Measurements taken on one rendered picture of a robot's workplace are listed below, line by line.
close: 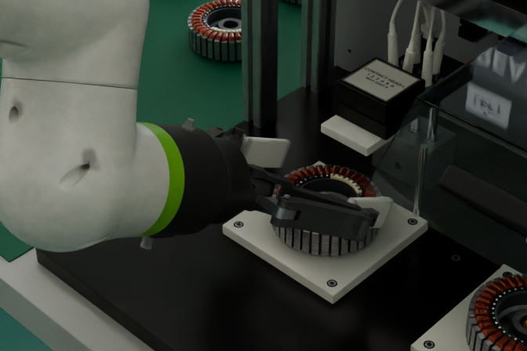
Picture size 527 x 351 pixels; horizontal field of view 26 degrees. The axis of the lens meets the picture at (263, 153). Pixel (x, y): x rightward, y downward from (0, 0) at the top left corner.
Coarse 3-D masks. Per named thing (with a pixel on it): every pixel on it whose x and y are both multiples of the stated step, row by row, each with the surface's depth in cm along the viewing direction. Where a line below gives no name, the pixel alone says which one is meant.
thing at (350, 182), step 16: (288, 176) 117; (304, 176) 117; (320, 176) 117; (336, 176) 117; (352, 176) 117; (320, 192) 118; (336, 192) 118; (352, 192) 116; (288, 240) 113; (304, 240) 111; (320, 240) 112; (336, 240) 111; (368, 240) 113
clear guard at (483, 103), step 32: (480, 64) 88; (512, 64) 88; (416, 96) 85; (448, 96) 85; (480, 96) 85; (512, 96) 85; (416, 128) 84; (448, 128) 83; (480, 128) 82; (512, 128) 82; (384, 160) 85; (416, 160) 84; (448, 160) 82; (480, 160) 81; (512, 160) 80; (384, 192) 84; (416, 192) 83; (512, 192) 79; (448, 224) 81; (480, 224) 80; (512, 256) 78
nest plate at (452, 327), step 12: (492, 276) 110; (468, 300) 108; (456, 312) 107; (444, 324) 105; (456, 324) 105; (504, 324) 105; (432, 336) 104; (444, 336) 104; (456, 336) 104; (420, 348) 103; (432, 348) 103; (444, 348) 103; (456, 348) 103; (468, 348) 103
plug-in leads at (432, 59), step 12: (396, 12) 115; (432, 12) 113; (444, 12) 114; (432, 24) 113; (444, 24) 114; (396, 36) 116; (420, 36) 117; (432, 36) 119; (444, 36) 115; (396, 48) 117; (408, 48) 115; (420, 48) 120; (432, 48) 119; (444, 48) 115; (396, 60) 117; (408, 60) 115; (420, 60) 119; (432, 60) 114; (432, 72) 117; (432, 84) 116
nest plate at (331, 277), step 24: (240, 216) 118; (264, 216) 118; (408, 216) 118; (240, 240) 115; (264, 240) 115; (384, 240) 115; (408, 240) 115; (288, 264) 112; (312, 264) 112; (336, 264) 112; (360, 264) 112; (312, 288) 110; (336, 288) 109
